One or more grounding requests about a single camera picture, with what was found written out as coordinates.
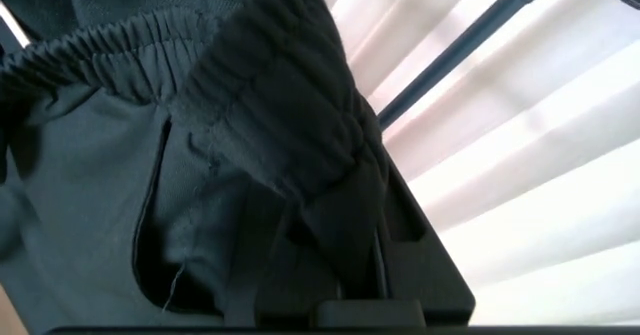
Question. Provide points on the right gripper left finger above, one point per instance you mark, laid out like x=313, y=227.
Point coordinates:
x=290, y=285

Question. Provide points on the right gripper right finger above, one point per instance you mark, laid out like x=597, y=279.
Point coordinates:
x=425, y=275

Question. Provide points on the black garment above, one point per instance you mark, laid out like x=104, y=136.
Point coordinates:
x=125, y=150

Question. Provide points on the black clothes rack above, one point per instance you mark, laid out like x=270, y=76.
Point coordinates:
x=450, y=55

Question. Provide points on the beige curtain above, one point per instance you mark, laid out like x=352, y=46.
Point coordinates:
x=525, y=175

